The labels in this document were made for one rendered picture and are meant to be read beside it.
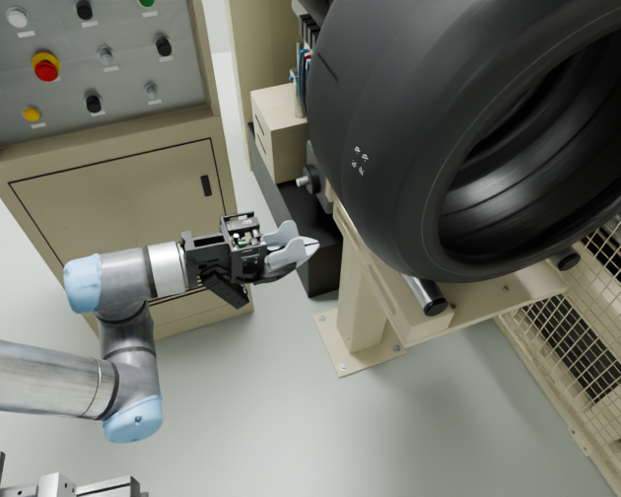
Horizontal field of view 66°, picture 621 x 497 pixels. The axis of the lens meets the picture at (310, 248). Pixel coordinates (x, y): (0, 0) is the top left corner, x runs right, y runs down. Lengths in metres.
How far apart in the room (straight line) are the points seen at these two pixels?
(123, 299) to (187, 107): 0.68
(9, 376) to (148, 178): 0.79
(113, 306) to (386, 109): 0.44
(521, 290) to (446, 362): 0.84
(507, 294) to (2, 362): 0.85
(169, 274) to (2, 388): 0.23
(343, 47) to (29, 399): 0.55
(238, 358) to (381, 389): 0.52
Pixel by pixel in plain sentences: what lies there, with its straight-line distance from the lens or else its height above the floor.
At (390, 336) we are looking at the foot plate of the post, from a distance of 1.84.
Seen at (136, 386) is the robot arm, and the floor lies 1.00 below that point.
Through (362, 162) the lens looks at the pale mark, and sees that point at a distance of 0.59.
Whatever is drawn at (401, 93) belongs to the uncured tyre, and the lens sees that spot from 0.54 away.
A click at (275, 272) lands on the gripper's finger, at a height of 1.02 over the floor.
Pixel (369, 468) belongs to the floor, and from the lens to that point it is 1.67.
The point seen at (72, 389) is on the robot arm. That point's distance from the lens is 0.65.
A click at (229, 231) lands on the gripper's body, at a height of 1.09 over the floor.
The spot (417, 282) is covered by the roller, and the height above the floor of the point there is 0.92.
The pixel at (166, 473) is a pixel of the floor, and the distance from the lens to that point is 1.72.
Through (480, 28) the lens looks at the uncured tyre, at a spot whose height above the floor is 1.38.
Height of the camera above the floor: 1.61
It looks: 51 degrees down
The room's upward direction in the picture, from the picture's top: straight up
